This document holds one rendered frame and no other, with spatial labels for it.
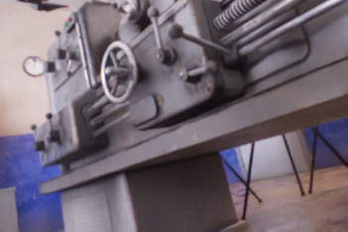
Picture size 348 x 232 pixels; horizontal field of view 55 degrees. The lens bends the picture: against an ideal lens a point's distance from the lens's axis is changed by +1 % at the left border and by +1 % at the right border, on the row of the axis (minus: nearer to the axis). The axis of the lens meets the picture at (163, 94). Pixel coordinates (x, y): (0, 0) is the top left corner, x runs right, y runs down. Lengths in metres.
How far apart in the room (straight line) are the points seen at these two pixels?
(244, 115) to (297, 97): 0.14
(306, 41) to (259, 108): 0.24
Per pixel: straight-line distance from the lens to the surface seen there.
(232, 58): 0.91
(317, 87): 0.70
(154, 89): 1.04
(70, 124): 1.61
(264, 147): 4.90
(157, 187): 1.51
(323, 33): 0.90
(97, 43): 1.79
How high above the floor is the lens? 0.33
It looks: 14 degrees up
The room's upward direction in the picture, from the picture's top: 14 degrees counter-clockwise
